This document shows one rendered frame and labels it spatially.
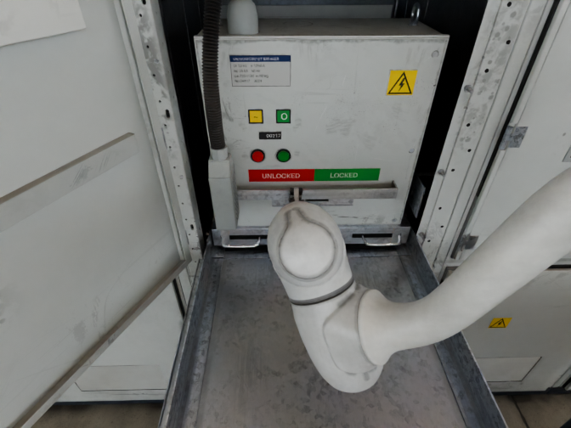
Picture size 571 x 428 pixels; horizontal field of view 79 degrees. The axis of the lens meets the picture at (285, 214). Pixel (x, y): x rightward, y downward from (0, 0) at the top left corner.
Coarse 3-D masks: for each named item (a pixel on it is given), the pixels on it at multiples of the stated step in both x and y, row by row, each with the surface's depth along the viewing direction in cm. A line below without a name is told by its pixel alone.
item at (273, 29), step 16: (224, 32) 71; (272, 32) 71; (288, 32) 71; (304, 32) 71; (320, 32) 71; (336, 32) 71; (352, 32) 71; (368, 32) 71; (384, 32) 71; (400, 32) 71; (416, 32) 71; (432, 32) 71; (432, 96) 74; (416, 160) 84
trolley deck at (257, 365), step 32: (384, 256) 97; (192, 288) 87; (224, 288) 88; (256, 288) 88; (384, 288) 88; (224, 320) 80; (256, 320) 80; (288, 320) 80; (224, 352) 74; (256, 352) 74; (288, 352) 74; (416, 352) 74; (224, 384) 69; (256, 384) 69; (288, 384) 69; (320, 384) 69; (384, 384) 69; (416, 384) 69; (448, 384) 69; (224, 416) 64; (256, 416) 64; (288, 416) 64; (320, 416) 64; (352, 416) 64; (384, 416) 64; (416, 416) 64; (448, 416) 64
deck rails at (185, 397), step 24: (216, 264) 94; (408, 264) 94; (216, 288) 87; (432, 288) 83; (192, 312) 74; (192, 336) 74; (456, 336) 72; (192, 360) 72; (456, 360) 72; (192, 384) 68; (456, 384) 68; (480, 384) 64; (168, 408) 59; (192, 408) 65; (480, 408) 64
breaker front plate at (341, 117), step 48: (240, 48) 68; (288, 48) 68; (336, 48) 68; (384, 48) 68; (432, 48) 68; (240, 96) 73; (288, 96) 73; (336, 96) 74; (384, 96) 74; (240, 144) 80; (288, 144) 80; (336, 144) 80; (384, 144) 81
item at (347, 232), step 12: (216, 228) 94; (240, 228) 94; (252, 228) 94; (264, 228) 94; (348, 228) 95; (360, 228) 95; (372, 228) 95; (384, 228) 95; (408, 228) 95; (216, 240) 96; (240, 240) 97; (252, 240) 97; (264, 240) 97; (348, 240) 97; (360, 240) 97; (372, 240) 98; (384, 240) 98
